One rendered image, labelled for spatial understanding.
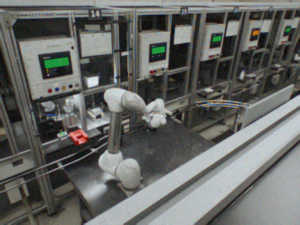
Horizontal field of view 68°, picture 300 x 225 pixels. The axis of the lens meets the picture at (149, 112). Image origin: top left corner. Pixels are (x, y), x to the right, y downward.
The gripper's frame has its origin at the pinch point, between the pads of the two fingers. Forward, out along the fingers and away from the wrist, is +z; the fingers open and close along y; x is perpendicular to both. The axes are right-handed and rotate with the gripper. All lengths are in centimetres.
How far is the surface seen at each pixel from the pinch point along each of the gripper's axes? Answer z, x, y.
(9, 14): -41, 124, 75
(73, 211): 66, 56, -83
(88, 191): -10, 66, -54
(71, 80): -12, 76, 43
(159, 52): -27, -19, 80
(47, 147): 18, 91, -13
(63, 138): 6, 80, -6
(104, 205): -27, 60, -65
